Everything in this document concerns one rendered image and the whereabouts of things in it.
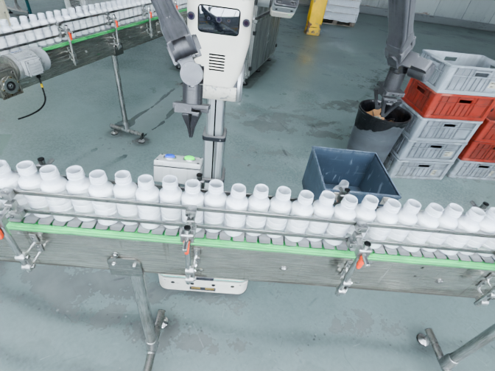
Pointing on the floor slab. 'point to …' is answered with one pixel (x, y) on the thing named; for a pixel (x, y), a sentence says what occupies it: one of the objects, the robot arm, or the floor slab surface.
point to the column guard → (315, 17)
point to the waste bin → (377, 129)
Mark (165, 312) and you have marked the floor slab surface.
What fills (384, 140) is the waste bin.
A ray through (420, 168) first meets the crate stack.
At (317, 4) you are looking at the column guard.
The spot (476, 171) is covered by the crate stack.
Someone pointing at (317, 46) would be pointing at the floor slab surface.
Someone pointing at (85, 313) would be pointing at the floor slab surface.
